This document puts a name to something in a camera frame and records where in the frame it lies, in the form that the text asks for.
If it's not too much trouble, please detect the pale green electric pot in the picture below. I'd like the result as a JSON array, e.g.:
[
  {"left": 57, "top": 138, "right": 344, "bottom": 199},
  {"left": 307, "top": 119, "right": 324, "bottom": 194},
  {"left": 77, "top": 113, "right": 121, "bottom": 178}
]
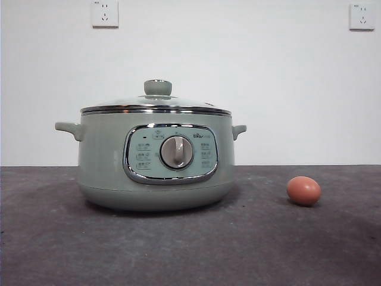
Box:
[{"left": 54, "top": 110, "right": 248, "bottom": 213}]

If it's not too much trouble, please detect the white wall socket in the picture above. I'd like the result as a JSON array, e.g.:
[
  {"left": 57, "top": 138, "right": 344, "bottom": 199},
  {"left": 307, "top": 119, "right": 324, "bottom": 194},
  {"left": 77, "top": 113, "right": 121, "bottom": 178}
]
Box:
[
  {"left": 349, "top": 3, "right": 376, "bottom": 32},
  {"left": 91, "top": 0, "right": 119, "bottom": 29}
]

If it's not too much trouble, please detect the brown egg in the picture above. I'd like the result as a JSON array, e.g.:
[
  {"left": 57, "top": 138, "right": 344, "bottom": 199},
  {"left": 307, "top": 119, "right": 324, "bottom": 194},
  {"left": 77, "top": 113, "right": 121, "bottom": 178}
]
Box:
[{"left": 286, "top": 176, "right": 322, "bottom": 207}]

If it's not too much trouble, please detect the glass lid with green knob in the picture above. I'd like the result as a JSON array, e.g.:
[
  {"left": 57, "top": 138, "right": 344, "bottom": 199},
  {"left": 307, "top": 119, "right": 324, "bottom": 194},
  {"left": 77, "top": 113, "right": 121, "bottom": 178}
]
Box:
[{"left": 80, "top": 79, "right": 232, "bottom": 116}]

